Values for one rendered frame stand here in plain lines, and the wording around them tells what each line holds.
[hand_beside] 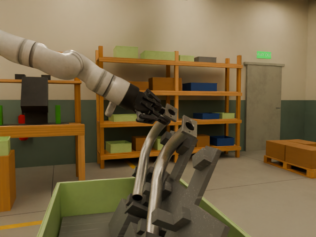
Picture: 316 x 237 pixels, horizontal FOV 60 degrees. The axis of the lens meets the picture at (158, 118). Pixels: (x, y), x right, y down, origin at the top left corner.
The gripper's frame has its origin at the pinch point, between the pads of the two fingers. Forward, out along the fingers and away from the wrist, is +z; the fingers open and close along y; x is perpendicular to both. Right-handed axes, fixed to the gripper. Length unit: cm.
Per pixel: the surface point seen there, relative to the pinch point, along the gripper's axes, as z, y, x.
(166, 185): 3.8, -23.2, 0.0
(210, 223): 4.6, -38.4, -16.1
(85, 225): -5.4, -25.2, 32.6
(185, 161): 5.5, -17.8, -4.9
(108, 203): 0.3, -14.7, 34.2
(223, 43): 193, 537, 174
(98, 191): -4.9, -13.0, 32.5
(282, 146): 323, 295, 180
